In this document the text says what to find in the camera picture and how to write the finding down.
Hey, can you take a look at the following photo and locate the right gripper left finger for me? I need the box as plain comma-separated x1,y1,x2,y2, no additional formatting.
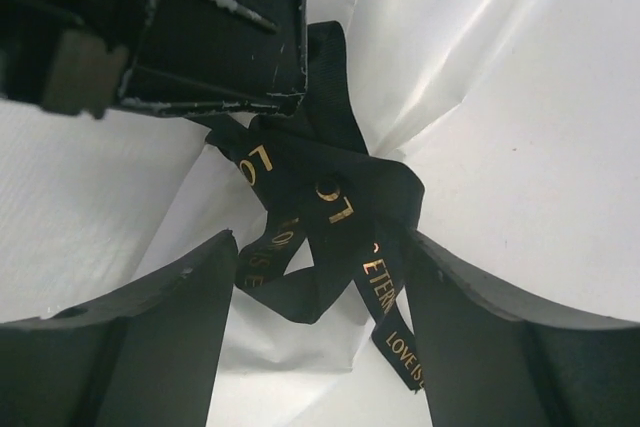
1,231,237,426

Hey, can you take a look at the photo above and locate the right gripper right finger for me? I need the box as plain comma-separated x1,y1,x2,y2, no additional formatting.
404,233,639,426

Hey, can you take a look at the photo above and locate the black printed ribbon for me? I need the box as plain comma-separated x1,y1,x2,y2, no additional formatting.
206,21,424,392

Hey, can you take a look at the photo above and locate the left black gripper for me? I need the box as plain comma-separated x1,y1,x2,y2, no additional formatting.
1,0,308,119

